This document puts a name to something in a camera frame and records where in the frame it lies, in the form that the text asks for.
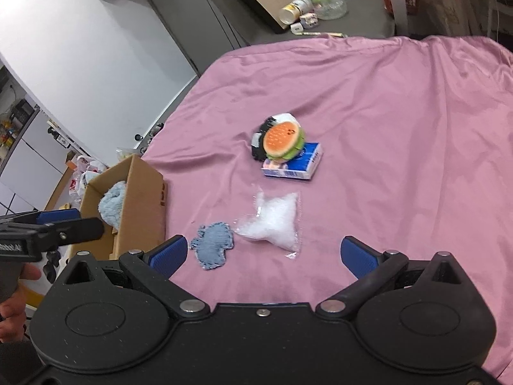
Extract clear bag of stuffing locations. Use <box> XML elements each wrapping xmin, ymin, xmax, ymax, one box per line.
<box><xmin>234</xmin><ymin>189</ymin><xmax>301</xmax><ymax>259</ymax></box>

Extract white soft wad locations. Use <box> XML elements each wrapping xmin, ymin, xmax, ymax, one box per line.
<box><xmin>272</xmin><ymin>113</ymin><xmax>299</xmax><ymax>125</ymax></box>

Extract person's left hand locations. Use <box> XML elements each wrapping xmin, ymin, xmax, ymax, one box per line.
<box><xmin>0</xmin><ymin>286</ymin><xmax>26</xmax><ymax>342</ymax></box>

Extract denim cloth patch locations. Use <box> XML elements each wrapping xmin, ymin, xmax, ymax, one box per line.
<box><xmin>189</xmin><ymin>222</ymin><xmax>234</xmax><ymax>270</ymax></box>

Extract black stitched cloth patch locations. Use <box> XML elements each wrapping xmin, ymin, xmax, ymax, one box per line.
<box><xmin>250</xmin><ymin>116</ymin><xmax>277</xmax><ymax>163</ymax></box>

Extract tipped paper cup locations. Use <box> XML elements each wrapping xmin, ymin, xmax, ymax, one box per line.
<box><xmin>278</xmin><ymin>0</ymin><xmax>313</xmax><ymax>25</ymax></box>

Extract white plastic bag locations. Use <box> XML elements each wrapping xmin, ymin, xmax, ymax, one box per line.
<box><xmin>69</xmin><ymin>155</ymin><xmax>108</xmax><ymax>208</ymax></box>

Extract hamburger plush toy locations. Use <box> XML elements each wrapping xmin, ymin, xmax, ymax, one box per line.
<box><xmin>263</xmin><ymin>122</ymin><xmax>305</xmax><ymax>163</ymax></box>

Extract blue tissue pack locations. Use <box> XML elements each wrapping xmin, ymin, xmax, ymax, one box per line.
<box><xmin>261</xmin><ymin>142</ymin><xmax>324</xmax><ymax>181</ymax></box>

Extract pink bed sheet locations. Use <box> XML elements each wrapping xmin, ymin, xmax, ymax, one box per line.
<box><xmin>144</xmin><ymin>37</ymin><xmax>512</xmax><ymax>384</ymax></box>

